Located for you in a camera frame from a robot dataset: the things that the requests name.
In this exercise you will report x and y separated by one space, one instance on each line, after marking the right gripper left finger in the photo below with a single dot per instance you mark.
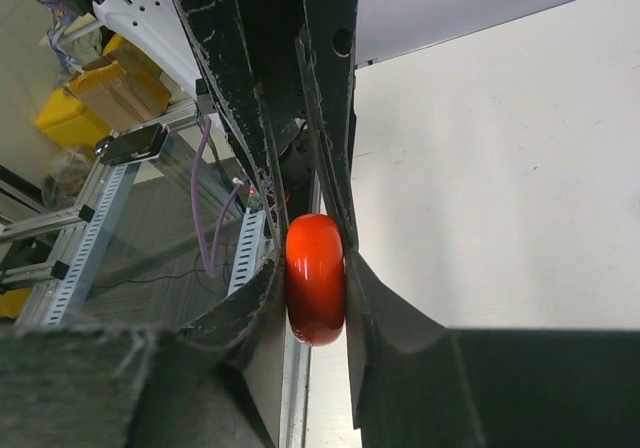
215 383

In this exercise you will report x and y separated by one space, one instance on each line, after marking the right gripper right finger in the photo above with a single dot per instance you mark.
417 383

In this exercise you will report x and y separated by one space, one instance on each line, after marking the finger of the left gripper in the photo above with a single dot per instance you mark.
325 49
216 33

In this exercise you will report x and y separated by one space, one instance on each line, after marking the orange charging case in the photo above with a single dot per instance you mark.
315 279

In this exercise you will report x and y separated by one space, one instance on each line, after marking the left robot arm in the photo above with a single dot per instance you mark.
268 65

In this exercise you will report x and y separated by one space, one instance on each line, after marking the cardboard box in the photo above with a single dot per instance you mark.
122 87

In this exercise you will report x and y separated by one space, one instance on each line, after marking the black smartphone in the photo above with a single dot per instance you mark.
140 144

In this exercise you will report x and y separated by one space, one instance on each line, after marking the yellow bin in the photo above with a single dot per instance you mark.
67 121

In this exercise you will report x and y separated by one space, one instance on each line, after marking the aluminium mounting rail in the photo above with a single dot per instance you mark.
295 391

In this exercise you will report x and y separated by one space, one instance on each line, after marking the white slotted cable duct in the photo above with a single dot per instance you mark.
62 287

